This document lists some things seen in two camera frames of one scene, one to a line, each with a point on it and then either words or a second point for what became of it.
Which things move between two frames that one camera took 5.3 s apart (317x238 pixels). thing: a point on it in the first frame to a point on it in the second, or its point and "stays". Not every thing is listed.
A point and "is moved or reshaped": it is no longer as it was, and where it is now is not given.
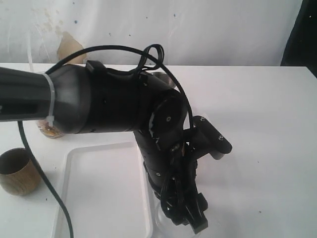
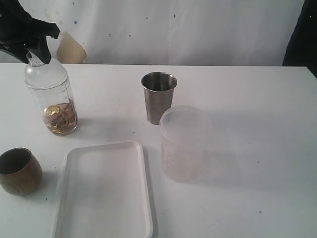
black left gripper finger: [195, 206] to [41, 49]
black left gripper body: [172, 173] to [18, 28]
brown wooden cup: [18, 175] stays
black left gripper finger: [174, 205] to [42, 29]
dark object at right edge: [301, 48] stays
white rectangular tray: [105, 191] stays
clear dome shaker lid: [166, 228] is moved or reshaped
